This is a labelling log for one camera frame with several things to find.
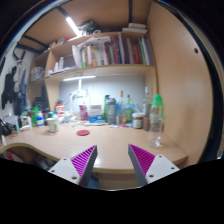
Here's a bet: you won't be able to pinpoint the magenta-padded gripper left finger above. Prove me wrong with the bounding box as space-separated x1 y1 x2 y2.
48 144 99 188

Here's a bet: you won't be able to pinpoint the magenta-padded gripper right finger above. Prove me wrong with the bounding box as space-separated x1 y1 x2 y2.
127 143 181 187

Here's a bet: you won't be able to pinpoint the clear bottle with green cap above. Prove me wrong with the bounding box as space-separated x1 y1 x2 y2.
147 93 165 149

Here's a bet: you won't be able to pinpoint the flat round red coaster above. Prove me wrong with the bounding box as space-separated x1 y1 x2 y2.
76 129 91 137

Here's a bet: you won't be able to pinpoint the brown cup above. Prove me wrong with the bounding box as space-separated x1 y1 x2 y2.
143 115 151 132

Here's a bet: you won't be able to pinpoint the brown jar with white lid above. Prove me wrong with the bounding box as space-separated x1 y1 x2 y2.
132 112 145 130

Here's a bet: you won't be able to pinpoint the light blue hairbrush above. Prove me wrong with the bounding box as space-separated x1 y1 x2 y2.
83 121 107 127

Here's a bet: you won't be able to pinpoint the pink package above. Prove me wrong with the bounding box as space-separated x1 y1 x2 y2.
79 104 90 122

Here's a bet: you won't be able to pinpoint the red and white canister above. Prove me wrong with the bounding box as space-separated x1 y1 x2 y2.
55 103 65 118

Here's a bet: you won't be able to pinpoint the white and blue box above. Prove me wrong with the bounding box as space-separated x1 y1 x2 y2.
88 104 105 124

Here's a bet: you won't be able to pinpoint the green carton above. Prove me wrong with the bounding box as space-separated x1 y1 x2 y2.
30 106 39 127

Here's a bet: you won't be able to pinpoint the slim bottle with green cap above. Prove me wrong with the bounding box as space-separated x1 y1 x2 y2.
125 94 133 123

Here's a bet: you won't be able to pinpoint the tall clear glass bottle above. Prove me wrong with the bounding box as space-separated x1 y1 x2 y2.
143 86 152 118

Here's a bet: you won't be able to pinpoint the clear bottle with yellow cap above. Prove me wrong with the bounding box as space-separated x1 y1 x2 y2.
117 90 127 125

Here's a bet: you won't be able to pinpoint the grey shaker bottle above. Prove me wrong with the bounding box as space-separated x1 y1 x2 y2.
105 97 117 125

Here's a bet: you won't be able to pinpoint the black bag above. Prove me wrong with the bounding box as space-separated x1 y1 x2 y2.
33 85 50 113

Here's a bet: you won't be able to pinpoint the green glass bottle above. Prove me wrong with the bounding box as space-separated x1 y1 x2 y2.
103 94 111 123

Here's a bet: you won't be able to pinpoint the white LED desk lamp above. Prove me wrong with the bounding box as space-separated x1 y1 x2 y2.
62 75 97 82

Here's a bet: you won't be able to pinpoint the hanging dark clothes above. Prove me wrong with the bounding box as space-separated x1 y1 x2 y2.
1 49 28 111

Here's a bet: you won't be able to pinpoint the wooden shelf unit with books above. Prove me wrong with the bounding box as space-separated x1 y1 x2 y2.
28 21 158 101

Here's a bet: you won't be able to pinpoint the white mug with green handle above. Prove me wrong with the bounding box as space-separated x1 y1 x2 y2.
46 117 60 133

